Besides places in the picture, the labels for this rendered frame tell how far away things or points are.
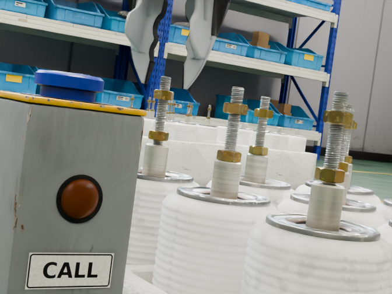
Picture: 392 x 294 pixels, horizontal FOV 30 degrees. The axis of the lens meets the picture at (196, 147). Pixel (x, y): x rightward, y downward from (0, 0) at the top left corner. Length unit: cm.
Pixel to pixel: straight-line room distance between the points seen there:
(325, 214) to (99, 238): 15
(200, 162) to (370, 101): 538
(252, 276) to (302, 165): 299
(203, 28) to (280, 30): 662
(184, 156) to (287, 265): 251
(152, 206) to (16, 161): 26
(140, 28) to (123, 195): 29
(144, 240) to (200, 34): 19
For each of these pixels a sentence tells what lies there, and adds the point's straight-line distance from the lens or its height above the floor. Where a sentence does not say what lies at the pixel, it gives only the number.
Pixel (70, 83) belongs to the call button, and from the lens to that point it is 41.
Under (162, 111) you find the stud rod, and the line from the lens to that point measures 68.
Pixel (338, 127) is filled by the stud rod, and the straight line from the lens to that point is 49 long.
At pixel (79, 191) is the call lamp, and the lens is 40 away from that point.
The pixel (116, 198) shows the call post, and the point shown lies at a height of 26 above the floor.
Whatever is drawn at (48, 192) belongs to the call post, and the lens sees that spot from 40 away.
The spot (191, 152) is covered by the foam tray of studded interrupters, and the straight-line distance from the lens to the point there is 297.
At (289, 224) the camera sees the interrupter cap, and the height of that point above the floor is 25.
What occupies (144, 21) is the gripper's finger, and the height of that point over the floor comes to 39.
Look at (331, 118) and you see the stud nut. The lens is 48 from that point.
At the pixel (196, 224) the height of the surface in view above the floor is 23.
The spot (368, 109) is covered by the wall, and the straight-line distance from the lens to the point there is 826.
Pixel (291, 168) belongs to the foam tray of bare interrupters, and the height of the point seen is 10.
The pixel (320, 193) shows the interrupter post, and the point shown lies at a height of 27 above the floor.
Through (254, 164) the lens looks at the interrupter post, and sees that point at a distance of 74.
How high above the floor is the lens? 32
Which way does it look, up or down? 3 degrees down
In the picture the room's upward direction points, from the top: 8 degrees clockwise
